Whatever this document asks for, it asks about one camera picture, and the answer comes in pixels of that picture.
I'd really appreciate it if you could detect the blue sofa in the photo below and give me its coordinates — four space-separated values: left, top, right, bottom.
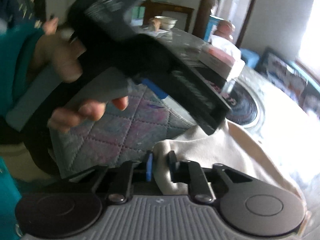
240 47 319 119

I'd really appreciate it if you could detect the dark wooden cabinet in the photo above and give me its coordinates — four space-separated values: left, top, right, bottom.
139 0 196 33

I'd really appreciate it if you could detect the cream sweatshirt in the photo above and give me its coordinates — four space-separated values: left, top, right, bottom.
153 121 306 204

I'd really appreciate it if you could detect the person left hand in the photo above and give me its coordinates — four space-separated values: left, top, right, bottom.
32 17 130 133

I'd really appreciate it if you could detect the pink water bottle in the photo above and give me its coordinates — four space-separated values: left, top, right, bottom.
213 20 235 42

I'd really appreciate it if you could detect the tissue box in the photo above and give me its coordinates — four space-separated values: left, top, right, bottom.
199 35 245 81

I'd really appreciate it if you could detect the left butterfly pillow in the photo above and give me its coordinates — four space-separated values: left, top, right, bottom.
258 52 308 103

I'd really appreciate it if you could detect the ceramic bowl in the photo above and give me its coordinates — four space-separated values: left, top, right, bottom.
155 16 177 31

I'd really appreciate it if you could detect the black induction cooktop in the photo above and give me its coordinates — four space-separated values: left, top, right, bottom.
207 80 258 126

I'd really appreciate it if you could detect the teal left sleeve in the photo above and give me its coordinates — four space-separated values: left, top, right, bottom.
1 24 44 146

